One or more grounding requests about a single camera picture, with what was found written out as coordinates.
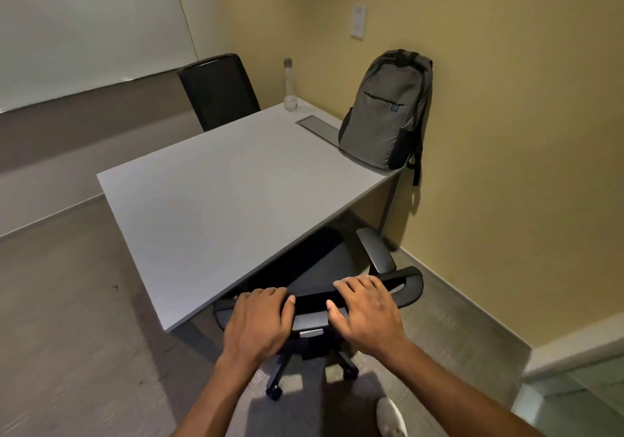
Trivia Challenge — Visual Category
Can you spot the person's left hand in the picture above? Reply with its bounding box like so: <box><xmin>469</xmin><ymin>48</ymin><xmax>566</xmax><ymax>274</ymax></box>
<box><xmin>219</xmin><ymin>287</ymin><xmax>296</xmax><ymax>368</ymax></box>

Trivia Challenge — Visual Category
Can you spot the person's right hand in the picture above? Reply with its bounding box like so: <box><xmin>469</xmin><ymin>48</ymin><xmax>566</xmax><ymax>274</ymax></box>
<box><xmin>326</xmin><ymin>276</ymin><xmax>411</xmax><ymax>358</ymax></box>

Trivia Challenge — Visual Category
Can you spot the black office chair with armrests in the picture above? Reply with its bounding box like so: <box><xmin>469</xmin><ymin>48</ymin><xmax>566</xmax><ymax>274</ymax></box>
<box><xmin>213</xmin><ymin>227</ymin><xmax>424</xmax><ymax>401</ymax></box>

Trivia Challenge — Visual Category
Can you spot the person's left forearm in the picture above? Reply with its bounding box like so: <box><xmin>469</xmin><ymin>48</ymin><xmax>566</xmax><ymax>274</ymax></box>
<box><xmin>172</xmin><ymin>351</ymin><xmax>280</xmax><ymax>437</ymax></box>

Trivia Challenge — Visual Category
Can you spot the person's right forearm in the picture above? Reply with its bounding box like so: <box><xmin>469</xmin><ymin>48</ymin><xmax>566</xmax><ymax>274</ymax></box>
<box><xmin>373</xmin><ymin>338</ymin><xmax>544</xmax><ymax>437</ymax></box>

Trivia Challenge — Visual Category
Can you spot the white shoe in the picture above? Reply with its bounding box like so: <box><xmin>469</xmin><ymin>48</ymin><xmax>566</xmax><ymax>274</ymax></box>
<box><xmin>376</xmin><ymin>398</ymin><xmax>408</xmax><ymax>437</ymax></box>

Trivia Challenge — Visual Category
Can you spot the grey backpack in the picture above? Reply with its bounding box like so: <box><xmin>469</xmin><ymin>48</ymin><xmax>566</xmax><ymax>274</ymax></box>
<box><xmin>338</xmin><ymin>49</ymin><xmax>434</xmax><ymax>187</ymax></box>

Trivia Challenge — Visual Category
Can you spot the clear water bottle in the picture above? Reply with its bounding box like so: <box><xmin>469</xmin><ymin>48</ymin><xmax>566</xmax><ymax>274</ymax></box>
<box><xmin>283</xmin><ymin>58</ymin><xmax>298</xmax><ymax>112</ymax></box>

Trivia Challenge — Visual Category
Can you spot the black mesh-back chair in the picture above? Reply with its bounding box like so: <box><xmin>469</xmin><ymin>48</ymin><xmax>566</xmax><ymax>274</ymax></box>
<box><xmin>177</xmin><ymin>53</ymin><xmax>261</xmax><ymax>133</ymax></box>

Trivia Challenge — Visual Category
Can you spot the white whiteboard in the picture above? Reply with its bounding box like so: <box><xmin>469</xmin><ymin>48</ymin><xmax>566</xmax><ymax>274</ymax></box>
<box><xmin>0</xmin><ymin>0</ymin><xmax>198</xmax><ymax>113</ymax></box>

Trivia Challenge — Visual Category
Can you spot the grey cable tray lid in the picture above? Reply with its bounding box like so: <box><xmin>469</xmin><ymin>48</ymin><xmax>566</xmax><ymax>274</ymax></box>
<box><xmin>295</xmin><ymin>115</ymin><xmax>342</xmax><ymax>147</ymax></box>

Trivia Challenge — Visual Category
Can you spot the white wall switch plate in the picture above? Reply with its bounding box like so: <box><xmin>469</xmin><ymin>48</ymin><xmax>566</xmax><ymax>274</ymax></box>
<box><xmin>350</xmin><ymin>4</ymin><xmax>367</xmax><ymax>40</ymax></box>

